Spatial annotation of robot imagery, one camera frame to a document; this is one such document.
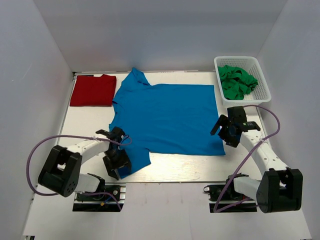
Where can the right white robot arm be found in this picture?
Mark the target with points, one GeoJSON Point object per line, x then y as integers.
{"type": "Point", "coordinates": [281, 187]}

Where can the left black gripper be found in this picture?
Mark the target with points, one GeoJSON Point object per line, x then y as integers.
{"type": "Point", "coordinates": [124, 160]}

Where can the blue t shirt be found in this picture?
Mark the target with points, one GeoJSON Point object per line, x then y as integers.
{"type": "Point", "coordinates": [165, 119]}

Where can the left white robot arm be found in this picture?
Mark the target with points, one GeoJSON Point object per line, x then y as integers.
{"type": "Point", "coordinates": [61, 172]}

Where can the white plastic basket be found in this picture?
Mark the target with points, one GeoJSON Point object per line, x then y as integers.
{"type": "Point", "coordinates": [261, 93]}

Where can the green t shirt in basket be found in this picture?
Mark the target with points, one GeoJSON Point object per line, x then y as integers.
{"type": "Point", "coordinates": [236, 82]}

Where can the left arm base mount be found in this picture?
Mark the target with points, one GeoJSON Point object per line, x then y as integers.
{"type": "Point", "coordinates": [111, 201]}

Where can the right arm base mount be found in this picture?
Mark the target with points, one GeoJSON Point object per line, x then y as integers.
{"type": "Point", "coordinates": [228, 198]}

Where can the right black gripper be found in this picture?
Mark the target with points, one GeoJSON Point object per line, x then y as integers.
{"type": "Point", "coordinates": [223, 121]}

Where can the folded red t shirt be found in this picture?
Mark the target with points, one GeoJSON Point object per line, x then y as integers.
{"type": "Point", "coordinates": [93, 91]}

